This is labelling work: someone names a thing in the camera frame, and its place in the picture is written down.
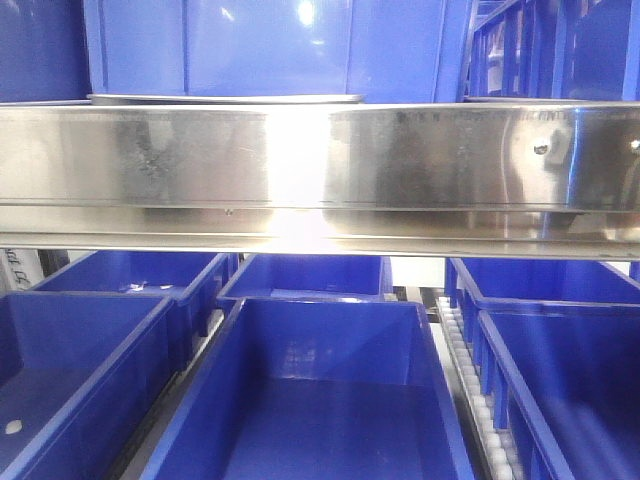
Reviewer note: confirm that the silver metal tray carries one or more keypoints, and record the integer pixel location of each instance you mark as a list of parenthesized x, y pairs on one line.
[(303, 99)]

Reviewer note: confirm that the blue bin rear centre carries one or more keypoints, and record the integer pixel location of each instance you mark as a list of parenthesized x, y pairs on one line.
[(354, 278)]

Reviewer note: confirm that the stainless steel shelf rack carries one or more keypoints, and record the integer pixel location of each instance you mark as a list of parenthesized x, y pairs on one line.
[(519, 179)]

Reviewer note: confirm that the blue bin rear left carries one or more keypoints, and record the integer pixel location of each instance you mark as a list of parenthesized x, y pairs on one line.
[(192, 279)]

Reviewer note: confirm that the blue bin lower centre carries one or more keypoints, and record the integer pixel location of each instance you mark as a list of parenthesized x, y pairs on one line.
[(316, 390)]

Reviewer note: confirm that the blue bin rear right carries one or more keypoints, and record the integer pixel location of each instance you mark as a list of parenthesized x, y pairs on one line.
[(533, 286)]

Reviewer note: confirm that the blue bin behind tray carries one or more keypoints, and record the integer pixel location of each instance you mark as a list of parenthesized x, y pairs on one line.
[(384, 51)]

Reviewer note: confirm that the blue crate upper right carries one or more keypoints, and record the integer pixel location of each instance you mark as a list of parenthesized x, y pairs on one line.
[(584, 50)]

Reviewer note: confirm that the blue bin lower left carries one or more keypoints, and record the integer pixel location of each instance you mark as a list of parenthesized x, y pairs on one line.
[(78, 374)]

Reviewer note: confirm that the blue bin lower right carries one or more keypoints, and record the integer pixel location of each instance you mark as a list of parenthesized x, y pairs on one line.
[(567, 388)]

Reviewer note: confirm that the blue bin upper left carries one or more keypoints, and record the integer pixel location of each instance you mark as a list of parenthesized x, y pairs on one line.
[(43, 51)]

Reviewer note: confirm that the roller track rail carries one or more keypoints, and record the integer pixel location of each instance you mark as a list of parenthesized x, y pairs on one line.
[(492, 449)]

